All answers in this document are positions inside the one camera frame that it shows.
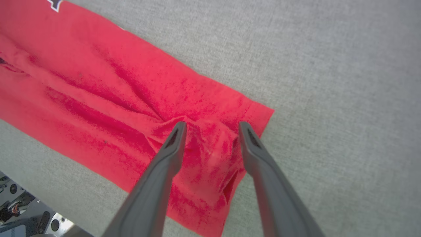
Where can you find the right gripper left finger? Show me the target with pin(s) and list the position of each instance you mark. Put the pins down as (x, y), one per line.
(154, 191)

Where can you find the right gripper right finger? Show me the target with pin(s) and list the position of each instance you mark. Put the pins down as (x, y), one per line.
(273, 191)

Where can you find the red and white shirt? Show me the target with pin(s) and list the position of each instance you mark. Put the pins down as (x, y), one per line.
(98, 82)

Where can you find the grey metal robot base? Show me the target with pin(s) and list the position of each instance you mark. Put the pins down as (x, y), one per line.
(33, 220)

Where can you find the grey fabric sofa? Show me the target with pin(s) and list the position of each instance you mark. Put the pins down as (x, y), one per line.
(329, 65)

